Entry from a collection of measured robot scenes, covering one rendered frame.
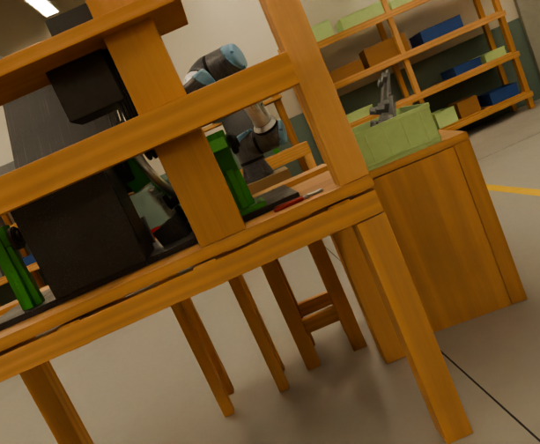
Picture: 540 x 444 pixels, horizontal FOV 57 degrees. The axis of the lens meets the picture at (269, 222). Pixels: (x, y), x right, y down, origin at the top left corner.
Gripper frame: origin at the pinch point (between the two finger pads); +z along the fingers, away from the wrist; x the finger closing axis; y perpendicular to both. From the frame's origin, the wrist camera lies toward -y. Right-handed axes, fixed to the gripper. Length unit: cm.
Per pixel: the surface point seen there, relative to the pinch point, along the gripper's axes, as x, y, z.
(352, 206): -12, -64, -36
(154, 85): 27.9, -17.2, -19.2
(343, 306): -110, -50, -13
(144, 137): 25.7, -27.0, -7.8
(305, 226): -9, -60, -23
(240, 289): -79, -22, 15
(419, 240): -94, -57, -57
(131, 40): 35.9, -8.0, -23.0
